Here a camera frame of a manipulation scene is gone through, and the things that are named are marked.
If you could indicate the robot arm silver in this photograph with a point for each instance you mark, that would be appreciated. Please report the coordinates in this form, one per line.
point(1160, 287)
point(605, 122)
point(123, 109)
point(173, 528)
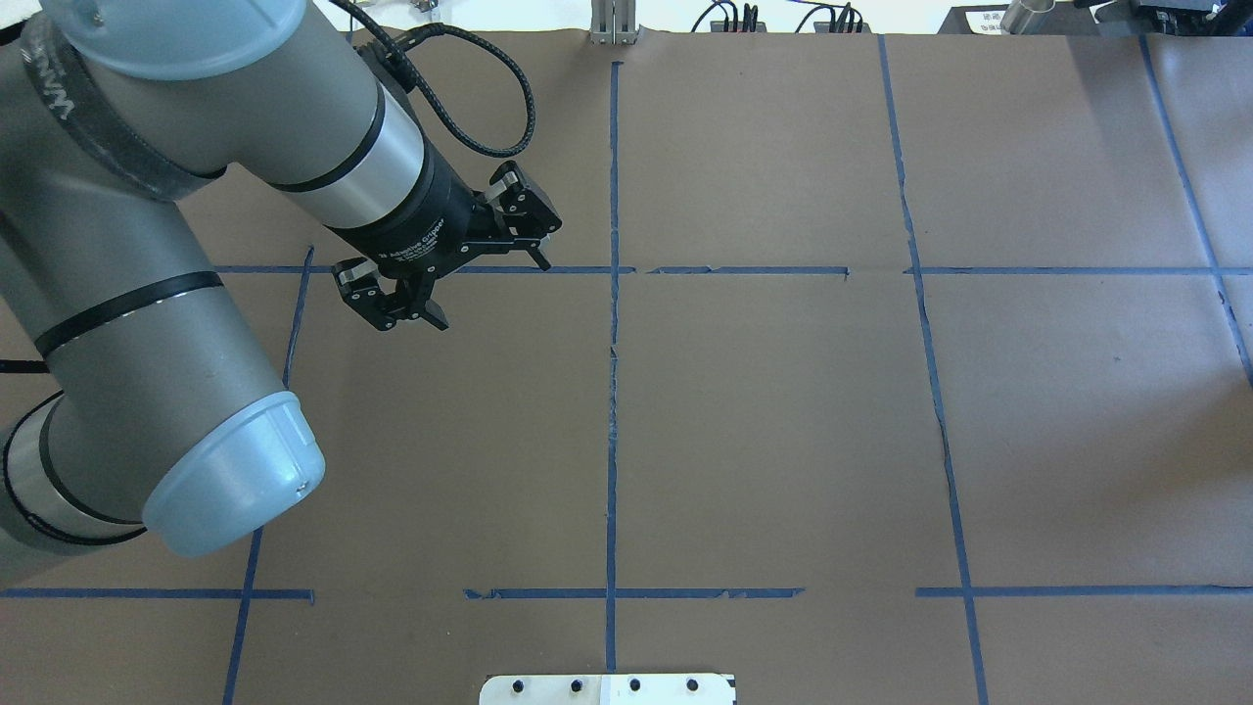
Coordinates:
point(169, 418)

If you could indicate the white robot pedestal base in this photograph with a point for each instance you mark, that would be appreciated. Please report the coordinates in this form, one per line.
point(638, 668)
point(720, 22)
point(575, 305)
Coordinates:
point(647, 688)

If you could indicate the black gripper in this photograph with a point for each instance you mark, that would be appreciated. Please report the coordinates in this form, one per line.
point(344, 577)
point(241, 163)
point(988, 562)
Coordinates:
point(413, 227)

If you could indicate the aluminium frame post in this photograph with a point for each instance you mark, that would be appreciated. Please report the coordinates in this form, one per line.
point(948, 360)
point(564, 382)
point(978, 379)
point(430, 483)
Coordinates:
point(613, 22)

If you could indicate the small metal cup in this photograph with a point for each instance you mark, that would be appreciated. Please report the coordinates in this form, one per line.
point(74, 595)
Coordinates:
point(1025, 17)

